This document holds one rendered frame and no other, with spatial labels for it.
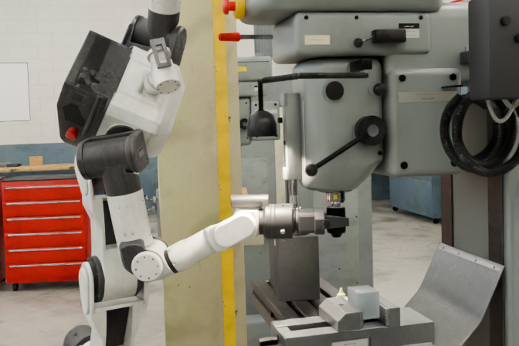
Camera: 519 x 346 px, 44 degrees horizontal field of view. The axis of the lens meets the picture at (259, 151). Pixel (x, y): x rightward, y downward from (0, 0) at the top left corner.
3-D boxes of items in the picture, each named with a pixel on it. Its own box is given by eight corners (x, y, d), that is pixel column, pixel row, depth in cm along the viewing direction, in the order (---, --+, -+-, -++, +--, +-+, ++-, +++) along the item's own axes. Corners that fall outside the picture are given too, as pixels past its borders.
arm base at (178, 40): (127, 65, 193) (118, 45, 182) (143, 28, 197) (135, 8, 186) (175, 77, 191) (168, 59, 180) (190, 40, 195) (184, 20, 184)
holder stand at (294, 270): (279, 302, 187) (276, 233, 186) (269, 283, 209) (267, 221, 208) (320, 299, 189) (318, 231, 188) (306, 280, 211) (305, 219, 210)
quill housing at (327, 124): (313, 195, 150) (309, 55, 149) (289, 186, 170) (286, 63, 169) (389, 190, 154) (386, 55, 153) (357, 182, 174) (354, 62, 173)
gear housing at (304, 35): (296, 55, 146) (295, 10, 145) (271, 64, 170) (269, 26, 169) (433, 53, 153) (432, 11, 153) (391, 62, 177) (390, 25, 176)
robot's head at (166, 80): (149, 100, 166) (160, 79, 159) (140, 67, 170) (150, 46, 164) (173, 99, 169) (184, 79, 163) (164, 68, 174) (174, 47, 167)
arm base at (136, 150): (86, 194, 161) (70, 156, 155) (97, 164, 172) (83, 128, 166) (144, 184, 160) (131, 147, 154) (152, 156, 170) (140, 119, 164)
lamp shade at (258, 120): (241, 137, 156) (240, 110, 155) (266, 135, 159) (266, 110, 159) (256, 137, 149) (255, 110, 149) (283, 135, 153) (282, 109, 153)
